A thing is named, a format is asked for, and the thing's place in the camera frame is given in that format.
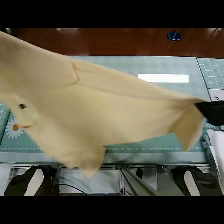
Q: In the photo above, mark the silver frame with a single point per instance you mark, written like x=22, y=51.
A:
x=140, y=181

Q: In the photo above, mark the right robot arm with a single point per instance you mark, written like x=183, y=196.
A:
x=208, y=111

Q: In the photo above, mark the cream shirt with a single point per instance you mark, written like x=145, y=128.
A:
x=83, y=113

